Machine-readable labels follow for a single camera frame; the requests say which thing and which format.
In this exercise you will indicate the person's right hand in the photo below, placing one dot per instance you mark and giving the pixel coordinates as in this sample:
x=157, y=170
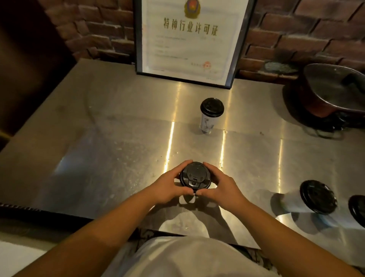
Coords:
x=225, y=191

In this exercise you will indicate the person's left hand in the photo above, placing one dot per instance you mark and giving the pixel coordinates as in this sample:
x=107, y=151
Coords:
x=165, y=185

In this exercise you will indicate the person's left thumb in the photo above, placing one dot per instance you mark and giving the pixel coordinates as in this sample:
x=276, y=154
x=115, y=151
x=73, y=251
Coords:
x=185, y=192

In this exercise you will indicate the person's right thumb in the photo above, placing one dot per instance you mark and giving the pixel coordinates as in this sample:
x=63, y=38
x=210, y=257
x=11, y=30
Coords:
x=206, y=192

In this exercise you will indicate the paper cup with black lid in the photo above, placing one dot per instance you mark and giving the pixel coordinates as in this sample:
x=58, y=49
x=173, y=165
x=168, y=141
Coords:
x=195, y=175
x=316, y=197
x=358, y=209

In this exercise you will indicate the person's left forearm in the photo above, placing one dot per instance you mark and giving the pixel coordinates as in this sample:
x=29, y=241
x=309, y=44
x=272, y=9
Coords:
x=94, y=236

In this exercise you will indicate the person's right forearm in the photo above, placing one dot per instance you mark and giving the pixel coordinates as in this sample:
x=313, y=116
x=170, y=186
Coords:
x=285, y=242

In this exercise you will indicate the person's white shirt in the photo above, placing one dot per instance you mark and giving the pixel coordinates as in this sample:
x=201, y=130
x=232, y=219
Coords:
x=188, y=259

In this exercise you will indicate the printed paper cup, black lid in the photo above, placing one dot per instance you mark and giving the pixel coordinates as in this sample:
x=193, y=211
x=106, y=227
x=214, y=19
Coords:
x=211, y=111

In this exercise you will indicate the black burner stand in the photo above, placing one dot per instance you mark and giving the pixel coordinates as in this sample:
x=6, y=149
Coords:
x=330, y=124

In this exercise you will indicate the black framed certificate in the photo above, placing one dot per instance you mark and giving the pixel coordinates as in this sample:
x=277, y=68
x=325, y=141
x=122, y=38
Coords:
x=191, y=40

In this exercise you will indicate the metal pot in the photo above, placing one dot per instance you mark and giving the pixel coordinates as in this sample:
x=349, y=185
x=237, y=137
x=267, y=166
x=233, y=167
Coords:
x=328, y=88

